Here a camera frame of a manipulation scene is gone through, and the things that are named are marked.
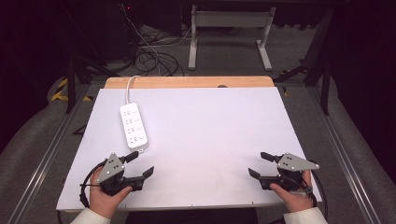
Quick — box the white table board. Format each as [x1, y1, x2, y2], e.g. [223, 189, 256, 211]
[55, 86, 323, 213]

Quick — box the yellow black hazard tape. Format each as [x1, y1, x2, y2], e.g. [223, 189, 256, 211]
[50, 77, 93, 103]

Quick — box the white power strip cable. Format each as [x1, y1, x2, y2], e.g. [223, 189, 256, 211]
[124, 75, 142, 105]

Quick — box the black tripod stand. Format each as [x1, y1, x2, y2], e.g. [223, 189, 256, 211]
[63, 54, 121, 115]

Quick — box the white metal desk frame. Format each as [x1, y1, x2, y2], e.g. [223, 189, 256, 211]
[188, 4, 277, 72]

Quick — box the person's right hand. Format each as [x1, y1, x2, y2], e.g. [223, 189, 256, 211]
[269, 169, 315, 215]

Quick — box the wooden table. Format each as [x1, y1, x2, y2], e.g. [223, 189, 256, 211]
[104, 75, 276, 90]

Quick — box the white power strip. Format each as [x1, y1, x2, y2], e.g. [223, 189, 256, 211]
[119, 102, 150, 150]

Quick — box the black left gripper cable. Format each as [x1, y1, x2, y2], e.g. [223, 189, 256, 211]
[78, 159, 108, 209]

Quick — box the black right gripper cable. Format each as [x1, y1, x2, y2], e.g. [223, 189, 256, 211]
[309, 160, 330, 220]

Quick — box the person's dark lap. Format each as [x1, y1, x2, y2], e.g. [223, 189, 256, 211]
[123, 207, 260, 224]

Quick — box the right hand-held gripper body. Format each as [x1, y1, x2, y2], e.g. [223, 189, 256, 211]
[260, 151, 320, 192]

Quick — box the aluminium floor rail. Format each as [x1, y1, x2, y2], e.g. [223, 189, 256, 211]
[307, 86, 383, 224]
[6, 83, 92, 224]

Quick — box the black metal stand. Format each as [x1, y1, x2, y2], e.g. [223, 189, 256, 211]
[273, 7, 334, 117]

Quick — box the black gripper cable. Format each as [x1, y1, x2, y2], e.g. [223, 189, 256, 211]
[78, 159, 108, 209]
[309, 160, 330, 220]

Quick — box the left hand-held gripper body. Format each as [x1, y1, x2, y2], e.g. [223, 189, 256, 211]
[95, 152, 146, 197]

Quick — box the person's left hand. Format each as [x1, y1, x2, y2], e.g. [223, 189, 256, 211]
[89, 167, 134, 219]

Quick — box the tangle of black cables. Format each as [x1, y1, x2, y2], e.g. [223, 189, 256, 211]
[133, 26, 185, 77]

